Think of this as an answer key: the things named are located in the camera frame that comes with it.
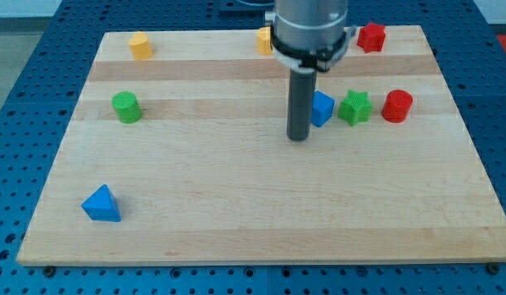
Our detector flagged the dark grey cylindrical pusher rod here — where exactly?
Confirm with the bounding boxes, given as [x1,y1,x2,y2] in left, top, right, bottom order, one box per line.
[287,70,317,142]

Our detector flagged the blue triangle block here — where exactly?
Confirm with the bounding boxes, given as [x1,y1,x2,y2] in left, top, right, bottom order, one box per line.
[81,184,121,222]

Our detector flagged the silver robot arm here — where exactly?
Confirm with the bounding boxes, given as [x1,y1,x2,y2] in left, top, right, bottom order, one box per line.
[270,0,355,142]

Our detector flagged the blue cube block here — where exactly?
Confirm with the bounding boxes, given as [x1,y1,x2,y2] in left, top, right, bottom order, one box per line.
[311,91,335,127]

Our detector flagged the green star block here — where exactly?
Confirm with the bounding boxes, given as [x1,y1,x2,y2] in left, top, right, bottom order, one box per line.
[337,89,373,126]

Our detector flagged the yellow hexagon block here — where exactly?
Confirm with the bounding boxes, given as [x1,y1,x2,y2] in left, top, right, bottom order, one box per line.
[256,26,273,56]

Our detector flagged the red star block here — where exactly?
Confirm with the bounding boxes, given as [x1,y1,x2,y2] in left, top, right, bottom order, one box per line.
[356,21,386,53]

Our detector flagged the red cylinder block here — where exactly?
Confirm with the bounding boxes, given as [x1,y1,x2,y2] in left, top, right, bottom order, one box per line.
[381,89,413,123]

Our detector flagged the wooden board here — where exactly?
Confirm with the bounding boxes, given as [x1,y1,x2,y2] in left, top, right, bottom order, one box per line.
[16,25,506,266]

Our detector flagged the yellow cylinder block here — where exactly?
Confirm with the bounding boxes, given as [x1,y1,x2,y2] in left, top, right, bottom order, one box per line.
[128,31,153,61]

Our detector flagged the green cylinder block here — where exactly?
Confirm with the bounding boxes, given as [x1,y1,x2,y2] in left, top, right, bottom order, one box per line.
[111,91,142,124]

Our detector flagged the black cable around arm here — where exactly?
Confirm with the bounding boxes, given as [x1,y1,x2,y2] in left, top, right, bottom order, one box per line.
[270,25,347,74]

